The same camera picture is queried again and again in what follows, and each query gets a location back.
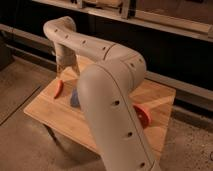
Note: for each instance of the red pepper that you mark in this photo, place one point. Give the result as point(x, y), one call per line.
point(58, 89)

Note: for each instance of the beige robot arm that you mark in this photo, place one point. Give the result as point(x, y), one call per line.
point(103, 91)

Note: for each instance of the blue sponge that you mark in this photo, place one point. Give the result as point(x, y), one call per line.
point(74, 101)

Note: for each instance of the red bowl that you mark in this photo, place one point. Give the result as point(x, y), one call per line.
point(143, 115)

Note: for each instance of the wooden table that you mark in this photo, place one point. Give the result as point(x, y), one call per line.
point(155, 98)

